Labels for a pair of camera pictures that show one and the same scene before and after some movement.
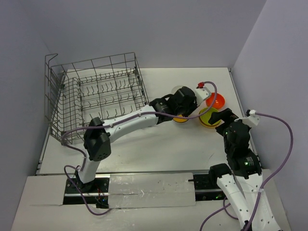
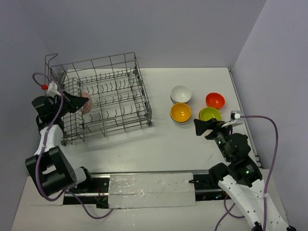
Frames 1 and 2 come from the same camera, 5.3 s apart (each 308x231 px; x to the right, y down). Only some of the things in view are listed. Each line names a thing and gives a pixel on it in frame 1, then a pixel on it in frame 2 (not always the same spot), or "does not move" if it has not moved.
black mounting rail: [96, 191] does not move
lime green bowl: [205, 118] does not move
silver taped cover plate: [151, 190] does not move
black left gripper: [188, 109] -> [65, 102]
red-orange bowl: [219, 102] does not move
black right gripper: [227, 115] -> [201, 125]
